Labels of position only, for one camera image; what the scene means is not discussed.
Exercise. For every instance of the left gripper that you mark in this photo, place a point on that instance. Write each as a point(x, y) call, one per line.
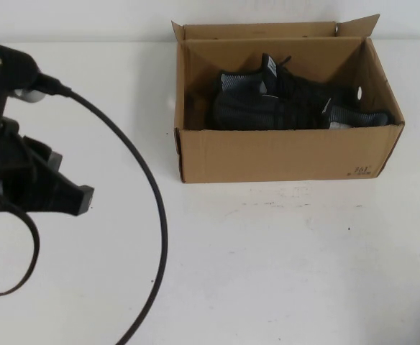
point(1, 165)

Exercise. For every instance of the black knit sneaker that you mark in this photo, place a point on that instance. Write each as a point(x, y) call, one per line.
point(296, 90)
point(253, 115)

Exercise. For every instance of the brown cardboard shoe box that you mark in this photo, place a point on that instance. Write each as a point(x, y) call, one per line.
point(285, 158)

